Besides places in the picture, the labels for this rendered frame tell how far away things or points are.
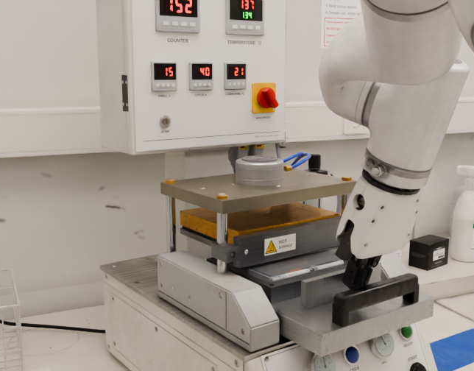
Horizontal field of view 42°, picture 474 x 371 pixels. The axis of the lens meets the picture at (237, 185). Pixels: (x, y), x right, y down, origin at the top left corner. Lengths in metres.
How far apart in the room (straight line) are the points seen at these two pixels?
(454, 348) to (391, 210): 0.58
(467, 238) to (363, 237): 0.94
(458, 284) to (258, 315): 0.85
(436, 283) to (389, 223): 0.76
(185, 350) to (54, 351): 0.40
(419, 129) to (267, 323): 0.31
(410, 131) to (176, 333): 0.47
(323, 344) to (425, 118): 0.30
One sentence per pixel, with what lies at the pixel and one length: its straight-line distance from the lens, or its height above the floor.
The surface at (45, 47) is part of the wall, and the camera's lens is 1.40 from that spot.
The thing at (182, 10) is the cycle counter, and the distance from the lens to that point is 1.06.
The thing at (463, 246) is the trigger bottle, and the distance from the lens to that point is 1.71.
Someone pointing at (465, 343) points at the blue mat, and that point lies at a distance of 1.35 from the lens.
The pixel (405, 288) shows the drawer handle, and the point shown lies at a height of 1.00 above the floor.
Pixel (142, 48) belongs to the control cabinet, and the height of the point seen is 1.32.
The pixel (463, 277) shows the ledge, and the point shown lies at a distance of 1.60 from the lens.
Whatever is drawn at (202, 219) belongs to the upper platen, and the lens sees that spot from 0.97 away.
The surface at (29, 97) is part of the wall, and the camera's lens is 1.40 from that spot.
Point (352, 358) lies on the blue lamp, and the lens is 0.91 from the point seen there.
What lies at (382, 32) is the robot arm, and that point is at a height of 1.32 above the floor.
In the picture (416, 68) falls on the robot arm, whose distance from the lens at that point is 0.59.
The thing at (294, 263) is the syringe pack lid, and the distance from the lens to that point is 0.93.
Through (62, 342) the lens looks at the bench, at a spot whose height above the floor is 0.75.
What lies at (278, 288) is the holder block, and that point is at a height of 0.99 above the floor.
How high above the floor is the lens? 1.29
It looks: 11 degrees down
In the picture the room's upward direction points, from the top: straight up
